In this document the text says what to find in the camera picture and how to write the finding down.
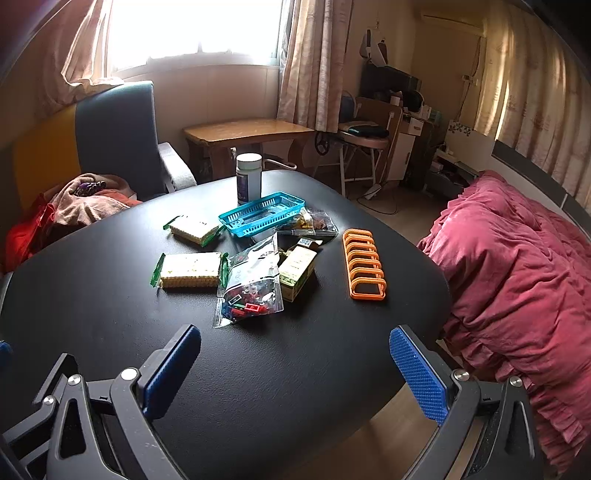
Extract orange plastic rack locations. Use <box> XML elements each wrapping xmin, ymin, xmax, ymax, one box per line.
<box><xmin>342</xmin><ymin>228</ymin><xmax>387</xmax><ymax>303</ymax></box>

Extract pink cloth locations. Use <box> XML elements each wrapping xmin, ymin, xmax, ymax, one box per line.
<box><xmin>48</xmin><ymin>173</ymin><xmax>134</xmax><ymax>229</ymax></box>

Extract green and yellow box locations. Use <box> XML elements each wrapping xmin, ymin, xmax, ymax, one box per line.
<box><xmin>278</xmin><ymin>246</ymin><xmax>318</xmax><ymax>303</ymax></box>

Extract white cabinet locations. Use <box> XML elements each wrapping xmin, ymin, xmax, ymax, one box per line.
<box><xmin>387</xmin><ymin>115</ymin><xmax>419</xmax><ymax>182</ymax></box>

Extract blue plastic basket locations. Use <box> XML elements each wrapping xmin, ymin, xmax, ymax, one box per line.
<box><xmin>218</xmin><ymin>191</ymin><xmax>306</xmax><ymax>238</ymax></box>

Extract clear bag of gold sweets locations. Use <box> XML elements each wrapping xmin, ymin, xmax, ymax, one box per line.
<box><xmin>277</xmin><ymin>208</ymin><xmax>340</xmax><ymax>243</ymax></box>

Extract white bottle purple label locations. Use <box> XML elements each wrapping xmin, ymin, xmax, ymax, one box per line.
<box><xmin>236</xmin><ymin>153</ymin><xmax>264</xmax><ymax>206</ymax></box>

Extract window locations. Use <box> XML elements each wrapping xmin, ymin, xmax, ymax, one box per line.
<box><xmin>106</xmin><ymin>0</ymin><xmax>283</xmax><ymax>72</ymax></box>

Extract clear bag of toy bricks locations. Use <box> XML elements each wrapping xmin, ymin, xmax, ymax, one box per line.
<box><xmin>213</xmin><ymin>233</ymin><xmax>283</xmax><ymax>328</ymax></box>

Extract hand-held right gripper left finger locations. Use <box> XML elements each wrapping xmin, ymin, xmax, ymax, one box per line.
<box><xmin>0</xmin><ymin>324</ymin><xmax>202</xmax><ymax>480</ymax></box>

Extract cracker packet green ends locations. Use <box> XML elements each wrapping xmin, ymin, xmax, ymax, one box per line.
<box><xmin>163</xmin><ymin>215</ymin><xmax>222</xmax><ymax>245</ymax></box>
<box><xmin>151</xmin><ymin>251</ymin><xmax>229</xmax><ymax>289</ymax></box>

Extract red cloth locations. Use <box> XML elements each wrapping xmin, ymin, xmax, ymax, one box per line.
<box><xmin>4</xmin><ymin>203</ymin><xmax>56</xmax><ymax>273</ymax></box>

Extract blue and yellow armchair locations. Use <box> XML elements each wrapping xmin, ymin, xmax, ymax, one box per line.
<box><xmin>14</xmin><ymin>80</ymin><xmax>197</xmax><ymax>204</ymax></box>

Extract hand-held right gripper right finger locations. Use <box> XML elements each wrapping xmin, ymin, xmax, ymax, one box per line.
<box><xmin>389</xmin><ymin>324</ymin><xmax>546</xmax><ymax>480</ymax></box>

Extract white air conditioner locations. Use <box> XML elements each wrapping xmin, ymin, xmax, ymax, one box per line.
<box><xmin>416</xmin><ymin>4</ymin><xmax>486</xmax><ymax>25</ymax></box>

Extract red quilt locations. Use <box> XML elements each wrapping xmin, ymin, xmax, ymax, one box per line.
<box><xmin>416</xmin><ymin>171</ymin><xmax>591</xmax><ymax>472</ymax></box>

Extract wooden side table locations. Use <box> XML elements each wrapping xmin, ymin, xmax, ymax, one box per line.
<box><xmin>184</xmin><ymin>119</ymin><xmax>315</xmax><ymax>185</ymax></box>

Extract beige patterned curtain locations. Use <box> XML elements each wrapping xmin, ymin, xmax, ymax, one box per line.
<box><xmin>277</xmin><ymin>0</ymin><xmax>352</xmax><ymax>134</ymax></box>
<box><xmin>41</xmin><ymin>0</ymin><xmax>125</xmax><ymax>116</ymax></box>
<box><xmin>475</xmin><ymin>9</ymin><xmax>591</xmax><ymax>195</ymax></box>

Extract dark bed headboard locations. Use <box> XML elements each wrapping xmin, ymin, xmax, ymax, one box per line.
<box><xmin>492</xmin><ymin>141</ymin><xmax>570</xmax><ymax>209</ymax></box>

